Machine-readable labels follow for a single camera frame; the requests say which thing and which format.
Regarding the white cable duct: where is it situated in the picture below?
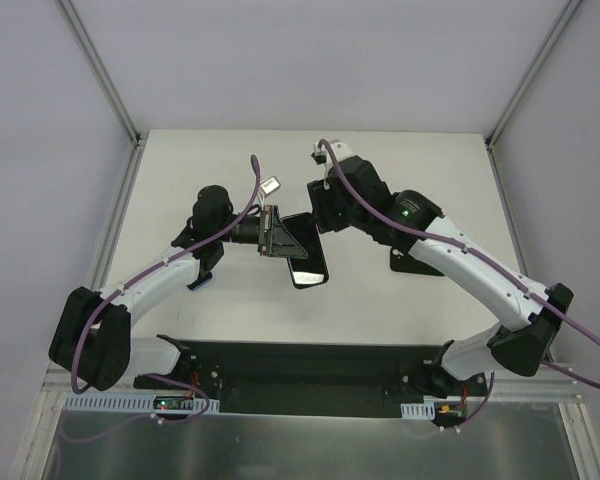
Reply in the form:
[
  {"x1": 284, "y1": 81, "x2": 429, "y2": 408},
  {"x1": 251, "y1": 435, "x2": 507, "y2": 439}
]
[
  {"x1": 400, "y1": 401, "x2": 436, "y2": 421},
  {"x1": 64, "y1": 393, "x2": 220, "y2": 415}
]

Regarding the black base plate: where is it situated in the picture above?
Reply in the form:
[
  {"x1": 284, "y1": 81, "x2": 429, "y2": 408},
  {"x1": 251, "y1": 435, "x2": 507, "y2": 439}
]
[{"x1": 129, "y1": 337, "x2": 501, "y2": 416}]

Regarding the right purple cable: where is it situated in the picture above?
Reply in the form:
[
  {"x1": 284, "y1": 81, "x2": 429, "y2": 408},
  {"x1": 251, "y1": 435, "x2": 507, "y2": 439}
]
[{"x1": 318, "y1": 137, "x2": 600, "y2": 441}]

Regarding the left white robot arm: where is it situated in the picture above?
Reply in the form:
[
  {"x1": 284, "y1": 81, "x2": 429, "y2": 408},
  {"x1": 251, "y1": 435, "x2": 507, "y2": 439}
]
[{"x1": 48, "y1": 185, "x2": 309, "y2": 393}]

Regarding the purple cable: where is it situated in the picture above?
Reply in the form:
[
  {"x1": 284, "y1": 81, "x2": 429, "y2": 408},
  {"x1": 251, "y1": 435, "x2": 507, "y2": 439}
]
[
  {"x1": 318, "y1": 137, "x2": 600, "y2": 441},
  {"x1": 59, "y1": 154, "x2": 264, "y2": 444}
]

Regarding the left white cable duct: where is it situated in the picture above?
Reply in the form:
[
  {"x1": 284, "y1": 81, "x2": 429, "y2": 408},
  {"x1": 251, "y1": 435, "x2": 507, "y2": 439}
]
[{"x1": 64, "y1": 393, "x2": 220, "y2": 415}]

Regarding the right white cable duct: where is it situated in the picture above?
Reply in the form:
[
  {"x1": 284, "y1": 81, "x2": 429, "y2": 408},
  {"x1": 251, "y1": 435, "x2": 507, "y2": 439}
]
[{"x1": 400, "y1": 401, "x2": 436, "y2": 421}]

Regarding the right aluminium frame post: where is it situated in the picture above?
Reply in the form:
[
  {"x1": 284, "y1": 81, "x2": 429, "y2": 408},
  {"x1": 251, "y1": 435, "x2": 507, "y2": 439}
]
[{"x1": 485, "y1": 0, "x2": 586, "y2": 152}]

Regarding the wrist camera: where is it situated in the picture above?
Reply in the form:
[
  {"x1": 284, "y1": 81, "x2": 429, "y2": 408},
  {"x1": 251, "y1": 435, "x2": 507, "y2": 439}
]
[
  {"x1": 311, "y1": 139, "x2": 354, "y2": 165},
  {"x1": 259, "y1": 176, "x2": 281, "y2": 198}
]

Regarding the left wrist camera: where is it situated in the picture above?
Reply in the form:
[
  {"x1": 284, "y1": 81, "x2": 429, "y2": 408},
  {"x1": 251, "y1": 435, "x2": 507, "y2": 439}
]
[{"x1": 259, "y1": 176, "x2": 281, "y2": 198}]

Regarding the black phone case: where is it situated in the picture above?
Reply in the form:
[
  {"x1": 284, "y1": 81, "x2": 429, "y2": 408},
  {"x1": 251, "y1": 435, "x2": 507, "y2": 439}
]
[{"x1": 389, "y1": 248, "x2": 444, "y2": 277}]

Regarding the aluminium front rail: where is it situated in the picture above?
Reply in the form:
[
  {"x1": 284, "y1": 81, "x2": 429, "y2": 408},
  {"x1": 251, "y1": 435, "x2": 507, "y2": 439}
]
[{"x1": 41, "y1": 363, "x2": 585, "y2": 404}]

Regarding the left aluminium frame post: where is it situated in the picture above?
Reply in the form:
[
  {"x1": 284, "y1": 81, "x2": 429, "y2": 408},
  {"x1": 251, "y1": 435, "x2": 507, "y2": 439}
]
[{"x1": 54, "y1": 0, "x2": 143, "y2": 147}]

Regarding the aluminium frame post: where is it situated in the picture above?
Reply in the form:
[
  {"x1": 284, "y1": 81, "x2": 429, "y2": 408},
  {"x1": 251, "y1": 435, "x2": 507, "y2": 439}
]
[
  {"x1": 485, "y1": 0, "x2": 586, "y2": 152},
  {"x1": 54, "y1": 0, "x2": 143, "y2": 147}
]

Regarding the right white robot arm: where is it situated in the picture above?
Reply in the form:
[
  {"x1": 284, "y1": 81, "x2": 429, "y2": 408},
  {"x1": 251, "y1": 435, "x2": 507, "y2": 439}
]
[{"x1": 307, "y1": 156, "x2": 573, "y2": 398}]

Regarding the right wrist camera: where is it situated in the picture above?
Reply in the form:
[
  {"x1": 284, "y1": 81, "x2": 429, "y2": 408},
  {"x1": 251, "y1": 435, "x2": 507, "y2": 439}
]
[{"x1": 311, "y1": 139, "x2": 354, "y2": 165}]

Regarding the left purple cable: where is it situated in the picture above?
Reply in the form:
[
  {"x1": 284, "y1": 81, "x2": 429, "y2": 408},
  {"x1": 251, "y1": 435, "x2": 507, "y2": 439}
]
[{"x1": 59, "y1": 154, "x2": 264, "y2": 444}]

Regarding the black cased phone with ring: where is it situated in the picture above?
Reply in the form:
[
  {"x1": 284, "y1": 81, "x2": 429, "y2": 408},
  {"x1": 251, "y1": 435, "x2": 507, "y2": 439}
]
[{"x1": 282, "y1": 212, "x2": 329, "y2": 290}]

